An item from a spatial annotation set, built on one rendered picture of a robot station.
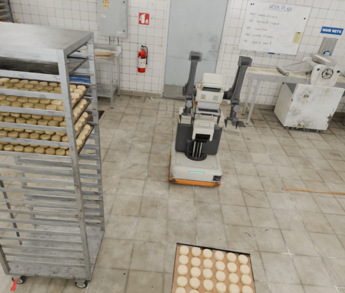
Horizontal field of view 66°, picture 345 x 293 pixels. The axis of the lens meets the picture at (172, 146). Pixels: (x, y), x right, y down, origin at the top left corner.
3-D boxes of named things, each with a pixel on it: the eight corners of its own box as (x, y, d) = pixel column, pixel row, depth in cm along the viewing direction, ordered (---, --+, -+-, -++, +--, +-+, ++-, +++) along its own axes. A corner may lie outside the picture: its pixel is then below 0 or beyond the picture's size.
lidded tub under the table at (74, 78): (69, 90, 482) (68, 77, 468) (77, 82, 522) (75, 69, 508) (91, 92, 484) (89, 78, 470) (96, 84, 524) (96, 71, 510)
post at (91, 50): (105, 230, 242) (93, 31, 152) (104, 232, 239) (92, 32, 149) (102, 229, 242) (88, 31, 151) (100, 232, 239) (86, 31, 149)
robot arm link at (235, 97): (251, 57, 227) (239, 56, 226) (253, 59, 222) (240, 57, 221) (239, 103, 251) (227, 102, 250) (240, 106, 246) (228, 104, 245)
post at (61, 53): (91, 277, 204) (65, 48, 113) (90, 280, 201) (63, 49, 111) (87, 276, 203) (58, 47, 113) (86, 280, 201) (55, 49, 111)
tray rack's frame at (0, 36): (106, 234, 247) (94, 31, 153) (91, 288, 204) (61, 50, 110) (36, 229, 245) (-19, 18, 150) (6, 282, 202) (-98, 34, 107)
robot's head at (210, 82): (200, 79, 269) (202, 71, 255) (220, 81, 270) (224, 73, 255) (199, 91, 265) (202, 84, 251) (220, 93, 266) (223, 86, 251)
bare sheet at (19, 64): (88, 59, 156) (88, 56, 155) (63, 81, 122) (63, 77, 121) (-15, 48, 154) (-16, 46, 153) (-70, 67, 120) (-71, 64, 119)
